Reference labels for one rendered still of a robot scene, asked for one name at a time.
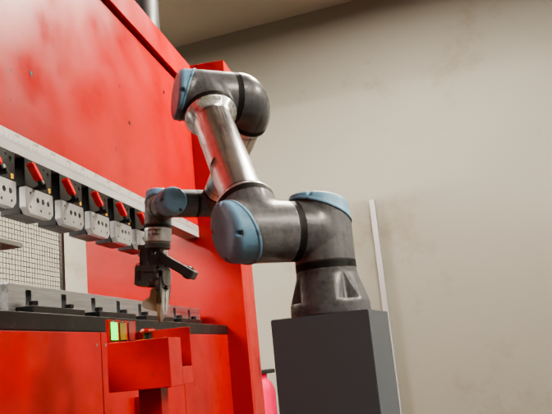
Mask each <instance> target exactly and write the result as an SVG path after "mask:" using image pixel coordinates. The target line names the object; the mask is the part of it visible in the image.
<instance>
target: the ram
mask: <svg viewBox="0 0 552 414"><path fill-rule="evenodd" d="M174 80H175V79H174V78H173V77H172V76H171V75H170V74H169V73H168V72H167V71H166V70H165V69H164V68H163V66H162V65H161V64H160V63H159V62H158V61H157V60H156V59H155V58H154V57H153V56H152V55H151V54H150V52H149V51H148V50H147V49H146V48H145V47H144V46H143V45H142V44H141V43H140V42H139V41H138V40H137V39H136V37H135V36H134V35H133V34H132V33H131V32H130V31H129V30H128V29H127V28H126V27H125V26H124V25H123V23H121V22H120V21H119V20H118V19H117V18H116V17H115V15H113V14H112V13H111V12H110V11H109V9H108V8H107V7H106V6H105V5H104V4H103V3H102V2H101V1H100V0H0V125H1V126H3V127H6V128H7V129H9V130H11V131H14V132H15V133H17V134H19V135H21V136H24V137H25V138H27V139H29V140H32V141H33V142H35V143H36V144H38V145H41V146H43V147H44V148H46V149H48V150H51V151H53V152H54V153H56V154H59V155H61V156H62V157H64V158H66V159H69V160H71V161H72V162H74V163H77V164H78V165H80V166H81V167H83V168H86V169H88V170H90V171H91V172H93V173H96V174H98V175H100V176H101V177H104V178H106V179H108V180H109V181H111V182H114V183H116V184H118V185H119V186H121V187H123V188H125V189H127V190H129V191H131V192H133V193H135V194H137V195H138V196H141V197H143V198H145V193H146V191H147V190H148V189H150V188H157V187H159V188H167V187H170V186H175V187H178V188H180V189H181V190H195V189H196V184H195V174H194V162H193V151H192V140H191V132H190V131H189V130H188V128H187V127H186V123H185V121H180V122H179V121H177V120H174V119H173V117H172V114H171V99H172V92H173V83H174ZM0 146H1V147H3V148H5V149H7V150H10V151H11V152H14V159H18V158H27V159H29V160H31V161H33V162H36V163H38V164H40V165H42V166H45V167H46V168H49V169H51V174H56V173H60V174H62V175H64V176H66V177H69V178H70V179H72V180H75V181H77V182H79V183H81V187H87V186H88V187H90V188H92V189H95V190H96V191H99V192H101V193H103V194H105V195H107V197H108V199H111V198H114V199H116V200H119V201H121V202H122V203H125V204H127V205H129V207H130V209H131V208H136V209H138V210H140V211H142V212H145V206H144V205H142V204H140V203H138V202H136V201H134V200H132V199H130V198H128V197H126V196H124V195H121V194H119V193H117V192H115V191H113V190H111V189H109V188H107V187H106V186H103V185H101V184H99V183H97V182H94V181H92V180H90V179H89V178H87V177H84V176H82V175H80V174H79V173H77V172H74V171H72V170H70V169H68V168H65V167H63V166H62V165H60V164H58V163H55V162H54V161H52V160H50V159H46V158H45V157H43V156H41V155H39V154H36V153H35V152H33V151H31V150H29V149H27V148H25V147H23V146H20V145H18V144H16V143H14V142H12V141H10V140H8V139H6V138H4V137H2V136H0ZM172 234H173V235H175V236H178V237H180V238H183V239H191V238H197V237H199V232H197V231H196V230H194V229H192V228H189V227H187V226H186V225H184V224H182V223H179V222H178V221H176V220H173V219H172Z"/></svg>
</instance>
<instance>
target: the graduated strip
mask: <svg viewBox="0 0 552 414"><path fill-rule="evenodd" d="M0 136H2V137H4V138H6V139H8V140H10V141H12V142H14V143H16V144H18V145H20V146H23V147H25V148H27V149H28V150H31V151H33V152H35V153H36V154H39V155H41V156H43V157H45V158H46V159H50V160H52V161H54V162H55V163H58V164H60V165H62V166H63V167H65V168H68V169H70V170H72V171H74V172H76V173H79V174H80V175H82V176H84V177H87V178H89V179H90V180H92V181H94V182H97V183H99V184H101V185H103V186H106V187H107V188H109V189H111V190H113V191H115V192H117V193H119V194H121V195H123V196H126V197H128V198H130V199H132V200H134V201H136V202H138V203H140V204H142V205H145V198H143V197H141V196H139V195H137V194H135V193H133V192H131V191H129V190H127V189H125V188H123V187H121V186H119V185H118V184H116V183H114V182H111V181H109V180H108V179H106V178H104V177H101V176H100V175H98V174H96V173H94V172H91V171H90V170H88V169H86V168H83V167H81V166H80V165H78V164H77V163H74V162H72V161H71V160H69V159H66V158H64V157H62V156H61V155H59V154H56V153H54V152H53V151H51V150H49V149H46V148H44V147H43V146H41V145H38V144H36V143H35V142H33V141H32V140H29V139H27V138H25V137H24V136H21V135H19V134H17V133H15V132H14V131H11V130H9V129H7V128H6V127H4V126H1V125H0ZM172 219H173V220H176V221H178V222H179V223H182V224H184V225H186V226H187V227H189V228H192V229H194V230H196V231H197V232H199V226H198V225H196V224H194V223H192V222H190V221H188V220H186V219H184V218H172Z"/></svg>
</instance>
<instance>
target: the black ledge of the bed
mask: <svg viewBox="0 0 552 414"><path fill-rule="evenodd" d="M106 320H126V321H135V322H136V332H140V330H141V329H147V328H154V329H155V330H159V329H174V328H181V327H190V334H228V331H227V325H218V324H194V323H182V322H170V321H163V322H158V321H157V320H134V319H121V318H108V317H97V316H84V315H60V314H48V313H35V312H24V311H11V310H0V329H3V330H43V331H83V332H106Z"/></svg>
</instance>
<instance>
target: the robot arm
mask: <svg viewBox="0 0 552 414"><path fill-rule="evenodd" d="M171 114H172V118H173V119H174V120H177V121H179V122H180V121H185V123H186V127H187V128H188V130H189V131H190V132H191V133H192V134H194V135H196V136H197V137H198V140H199V142H200V146H201V149H202V151H203V153H204V156H205V160H206V163H207V165H208V167H209V171H210V175H209V178H208V181H207V182H206V185H205V188H204V190H181V189H180V188H178V187H175V186H170V187H167V188H159V187H157V188H150V189H148V190H147V191H146V193H145V233H144V243H145V244H144V245H138V251H140V263H137V264H140V265H137V264H136V266H135V284H134V285H136V286H140V287H148V288H152V289H151V290H150V295H149V298H147V299H145V300H143V301H142V306H143V307H144V308H145V309H148V310H152V311H157V315H158V320H159V322H163V319H164V317H165V315H166V313H167V310H168V304H169V299H170V293H171V270H170V269H173V270H175V271H177V272H178V273H180V274H181V275H182V277H183V278H185V279H193V280H195V279H196V277H197V275H198V272H197V271H195V269H194V268H193V267H191V266H190V265H184V264H183V263H181V262H179V261H177V260H175V259H173V258H172V257H170V256H169V255H166V254H164V253H163V251H165V250H170V249H171V244H170V243H171V242H172V218H194V217H211V220H210V229H211V230H212V235H211V236H212V239H213V243H214V247H215V249H216V251H217V252H218V254H219V255H220V257H221V258H222V259H223V260H225V261H227V262H228V263H230V264H242V265H253V264H264V263H285V262H295V266H296V274H297V280H296V285H295V289H294V293H293V297H292V304H291V317H292V318H294V317H302V316H308V315H322V314H329V313H337V312H344V311H358V310H365V309H370V310H371V305H370V298H369V297H368V295H367V292H366V290H365V288H364V286H363V284H362V281H361V279H360V277H359V275H358V272H357V263H356V256H355V249H354V241H353V235H352V216H351V215H350V211H349V206H348V202H347V201H346V200H345V199H344V198H343V197H342V196H340V195H338V194H335V193H332V192H327V191H311V192H309V191H303V192H298V193H296V194H293V195H291V196H290V197H289V200H276V198H275V196H274V193H273V191H272V190H271V188H270V187H269V186H267V185H266V184H264V183H263V182H260V180H259V178H258V176H257V174H256V171H255V169H254V166H253V164H252V162H251V159H250V154H251V151H252V149H253V147H254V144H255V142H256V140H257V138H258V137H259V136H262V135H263V134H264V133H265V130H266V128H267V126H268V124H269V119H270V102H269V96H268V95H267V93H266V91H265V88H264V87H263V85H262V84H261V83H260V82H259V81H258V80H257V79H256V78H254V77H253V76H250V75H248V74H246V73H242V72H230V71H211V70H201V69H196V68H193V69H189V68H183V69H181V70H180V71H179V72H178V73H177V74H176V77H175V80H174V83H173V88H172V99H171ZM155 252H156V253H155Z"/></svg>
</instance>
